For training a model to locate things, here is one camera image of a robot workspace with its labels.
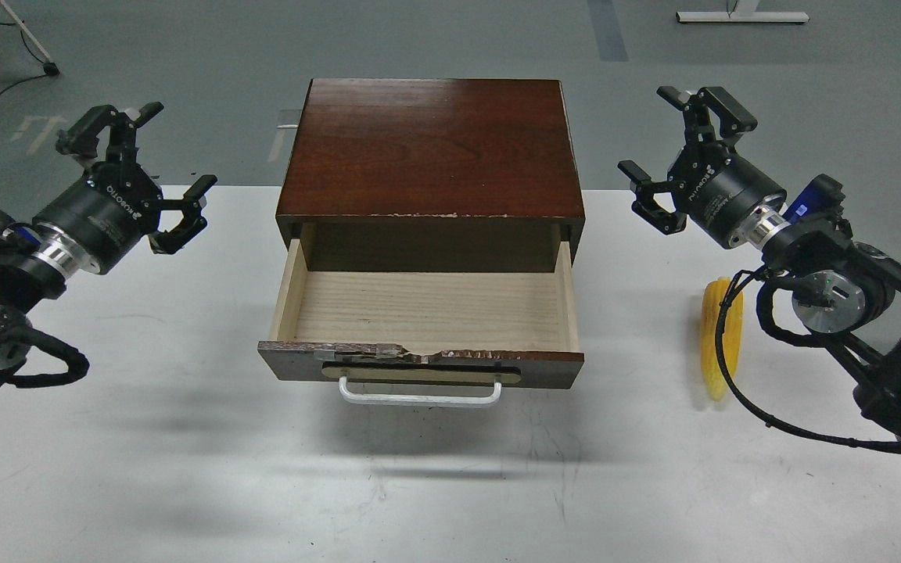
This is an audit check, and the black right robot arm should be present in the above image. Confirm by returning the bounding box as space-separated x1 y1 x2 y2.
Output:
619 85 901 455

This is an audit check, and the yellow corn cob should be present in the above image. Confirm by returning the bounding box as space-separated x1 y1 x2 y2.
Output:
700 278 745 402

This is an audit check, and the wooden drawer with white handle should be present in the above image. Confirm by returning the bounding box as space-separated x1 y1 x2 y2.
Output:
257 238 585 407

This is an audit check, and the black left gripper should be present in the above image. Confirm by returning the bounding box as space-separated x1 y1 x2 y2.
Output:
33 102 218 276

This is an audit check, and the white stand with caster wheels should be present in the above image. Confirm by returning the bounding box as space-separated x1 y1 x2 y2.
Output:
0 0 60 77

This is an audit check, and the dark wooden cabinet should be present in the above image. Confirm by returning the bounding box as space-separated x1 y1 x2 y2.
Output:
275 77 586 272

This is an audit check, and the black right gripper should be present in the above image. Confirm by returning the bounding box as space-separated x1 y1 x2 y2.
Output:
618 85 787 249

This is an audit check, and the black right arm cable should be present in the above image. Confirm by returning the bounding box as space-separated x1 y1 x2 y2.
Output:
714 268 901 457

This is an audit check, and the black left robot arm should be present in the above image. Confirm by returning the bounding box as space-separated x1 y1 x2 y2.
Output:
0 101 216 389

